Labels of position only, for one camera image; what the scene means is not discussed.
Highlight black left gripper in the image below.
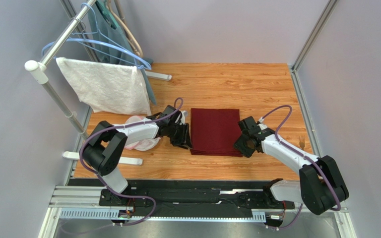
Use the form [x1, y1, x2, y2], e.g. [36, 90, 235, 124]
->
[167, 122, 193, 150]

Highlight dark red cloth napkin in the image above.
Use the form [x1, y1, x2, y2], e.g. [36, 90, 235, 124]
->
[190, 108, 242, 157]

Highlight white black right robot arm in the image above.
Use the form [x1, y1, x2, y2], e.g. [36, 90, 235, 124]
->
[234, 117, 349, 215]

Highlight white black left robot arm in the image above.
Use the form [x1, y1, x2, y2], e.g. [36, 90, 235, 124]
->
[79, 105, 193, 194]

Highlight white mesh laundry bag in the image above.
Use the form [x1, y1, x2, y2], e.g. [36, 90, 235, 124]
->
[125, 116, 161, 151]

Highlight white towel on rack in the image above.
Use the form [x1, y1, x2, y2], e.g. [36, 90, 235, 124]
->
[56, 57, 151, 115]

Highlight beige wooden hanger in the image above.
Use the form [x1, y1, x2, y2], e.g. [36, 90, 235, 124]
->
[105, 0, 144, 57]

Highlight teal garment on hanger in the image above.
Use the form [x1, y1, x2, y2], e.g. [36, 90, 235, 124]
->
[87, 0, 157, 106]

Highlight metal clothes drying rack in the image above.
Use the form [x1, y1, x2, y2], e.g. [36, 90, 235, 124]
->
[24, 0, 172, 166]

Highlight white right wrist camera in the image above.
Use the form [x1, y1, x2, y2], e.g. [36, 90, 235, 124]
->
[257, 117, 268, 130]

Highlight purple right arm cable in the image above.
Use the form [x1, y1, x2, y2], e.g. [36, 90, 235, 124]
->
[259, 105, 342, 231]

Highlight wooden handled fork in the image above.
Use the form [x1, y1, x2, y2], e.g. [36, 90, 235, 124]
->
[299, 136, 306, 151]

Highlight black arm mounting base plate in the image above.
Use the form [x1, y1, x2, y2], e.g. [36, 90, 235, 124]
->
[69, 178, 299, 219]

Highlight blue wire hanger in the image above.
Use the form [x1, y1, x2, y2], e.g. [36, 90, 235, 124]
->
[40, 0, 152, 70]

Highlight aluminium frame rail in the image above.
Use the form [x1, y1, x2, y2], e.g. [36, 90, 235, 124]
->
[39, 179, 356, 238]

